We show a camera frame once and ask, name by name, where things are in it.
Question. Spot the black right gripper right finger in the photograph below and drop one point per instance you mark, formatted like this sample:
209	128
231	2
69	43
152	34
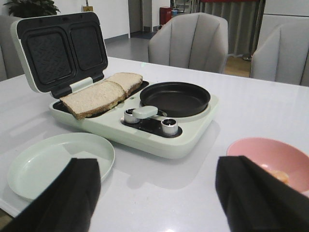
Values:
255	201

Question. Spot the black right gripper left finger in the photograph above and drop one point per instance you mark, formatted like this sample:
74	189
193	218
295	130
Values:
67	205

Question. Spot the pink shrimp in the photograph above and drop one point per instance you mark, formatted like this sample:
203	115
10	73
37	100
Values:
280	175

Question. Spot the pink bowl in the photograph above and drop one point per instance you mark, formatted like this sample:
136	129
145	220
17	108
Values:
274	155

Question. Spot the bread slice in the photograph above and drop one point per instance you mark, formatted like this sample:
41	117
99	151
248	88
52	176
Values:
128	81
94	99

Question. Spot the breakfast maker hinged lid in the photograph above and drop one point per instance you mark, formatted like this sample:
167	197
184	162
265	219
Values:
60	50

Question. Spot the mint green breakfast maker base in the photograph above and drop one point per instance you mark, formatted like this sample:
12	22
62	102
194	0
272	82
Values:
147	134

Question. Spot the mint green plate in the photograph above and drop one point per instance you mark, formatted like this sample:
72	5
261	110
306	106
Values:
34	169

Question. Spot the right silver control knob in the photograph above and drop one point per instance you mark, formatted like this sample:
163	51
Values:
169	126

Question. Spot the black round frying pan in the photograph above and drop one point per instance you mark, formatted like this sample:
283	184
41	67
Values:
176	99

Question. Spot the right grey upholstered chair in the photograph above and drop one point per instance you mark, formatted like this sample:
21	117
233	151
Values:
284	56

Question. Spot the grey upholstered chair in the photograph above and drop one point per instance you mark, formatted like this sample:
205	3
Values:
284	56
197	41

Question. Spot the left grey upholstered chair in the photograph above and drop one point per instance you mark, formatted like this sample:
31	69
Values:
197	41

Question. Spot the green potted plant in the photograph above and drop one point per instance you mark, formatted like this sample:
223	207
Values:
31	8

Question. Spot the red bin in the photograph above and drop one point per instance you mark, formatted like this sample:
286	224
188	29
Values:
164	15

